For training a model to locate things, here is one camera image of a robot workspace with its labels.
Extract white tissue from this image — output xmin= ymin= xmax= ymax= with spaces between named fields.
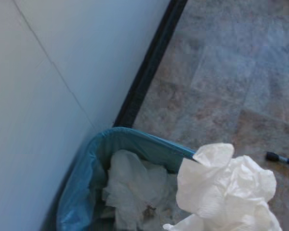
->
xmin=162 ymin=142 xmax=283 ymax=231

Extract used white tissues in bin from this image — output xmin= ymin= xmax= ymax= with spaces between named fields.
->
xmin=102 ymin=149 xmax=181 ymax=231

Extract trash bin with blue liner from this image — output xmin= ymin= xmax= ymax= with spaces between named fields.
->
xmin=39 ymin=127 xmax=198 ymax=231

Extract white cabinet with black baseboard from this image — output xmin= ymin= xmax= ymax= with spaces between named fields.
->
xmin=0 ymin=0 xmax=189 ymax=231

